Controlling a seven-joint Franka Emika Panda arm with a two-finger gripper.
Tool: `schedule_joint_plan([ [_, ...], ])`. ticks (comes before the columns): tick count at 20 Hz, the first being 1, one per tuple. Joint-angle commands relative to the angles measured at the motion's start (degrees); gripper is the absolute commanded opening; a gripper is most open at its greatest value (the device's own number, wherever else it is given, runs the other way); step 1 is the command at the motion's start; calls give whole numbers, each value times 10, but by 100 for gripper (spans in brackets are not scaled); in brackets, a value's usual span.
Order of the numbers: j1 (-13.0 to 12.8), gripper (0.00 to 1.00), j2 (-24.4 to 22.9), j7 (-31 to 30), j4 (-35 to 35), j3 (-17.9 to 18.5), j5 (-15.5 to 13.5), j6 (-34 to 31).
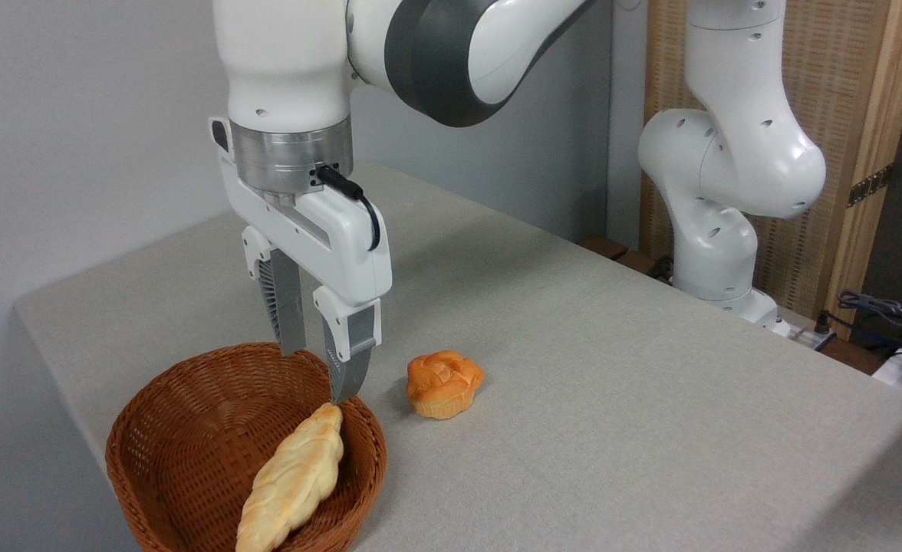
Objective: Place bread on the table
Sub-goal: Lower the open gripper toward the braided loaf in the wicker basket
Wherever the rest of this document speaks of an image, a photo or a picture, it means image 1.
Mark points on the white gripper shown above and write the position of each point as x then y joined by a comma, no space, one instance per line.
344,245

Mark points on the long braided bread loaf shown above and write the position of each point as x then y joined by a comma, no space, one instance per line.
297,475

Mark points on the metal screen hinge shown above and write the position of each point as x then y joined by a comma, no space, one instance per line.
870,185

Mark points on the brown wicker basket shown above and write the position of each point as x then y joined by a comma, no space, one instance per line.
190,429

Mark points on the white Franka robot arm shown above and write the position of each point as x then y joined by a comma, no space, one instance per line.
727,153

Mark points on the wooden rattan folding screen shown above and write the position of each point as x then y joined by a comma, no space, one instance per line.
842,92

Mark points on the orange muffin bread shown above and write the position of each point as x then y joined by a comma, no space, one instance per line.
443,383

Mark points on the brown wooden base board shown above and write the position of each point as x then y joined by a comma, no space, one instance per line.
612,249

